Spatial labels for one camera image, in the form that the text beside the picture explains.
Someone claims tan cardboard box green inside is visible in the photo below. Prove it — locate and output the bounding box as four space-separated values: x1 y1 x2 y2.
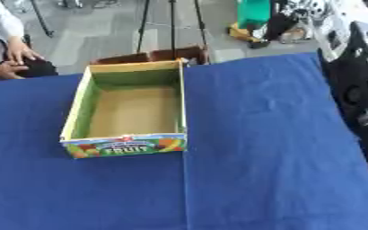
58 59 189 159

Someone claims brown cardboard box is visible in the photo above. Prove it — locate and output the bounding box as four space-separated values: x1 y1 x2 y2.
88 44 211 66

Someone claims black tripod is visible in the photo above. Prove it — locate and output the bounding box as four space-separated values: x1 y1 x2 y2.
135 0 211 55

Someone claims yellow object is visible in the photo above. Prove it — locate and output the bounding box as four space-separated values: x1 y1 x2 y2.
226 22 259 43

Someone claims green bag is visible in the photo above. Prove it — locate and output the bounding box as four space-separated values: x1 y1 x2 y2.
235 0 274 30

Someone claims black object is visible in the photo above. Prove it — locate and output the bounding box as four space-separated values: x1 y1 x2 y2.
14 57 60 78

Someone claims black tripod leg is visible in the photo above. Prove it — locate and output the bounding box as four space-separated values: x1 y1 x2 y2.
28 0 57 39

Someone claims person's hand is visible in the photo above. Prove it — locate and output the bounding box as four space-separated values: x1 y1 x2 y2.
4 36 46 66
0 60 31 81

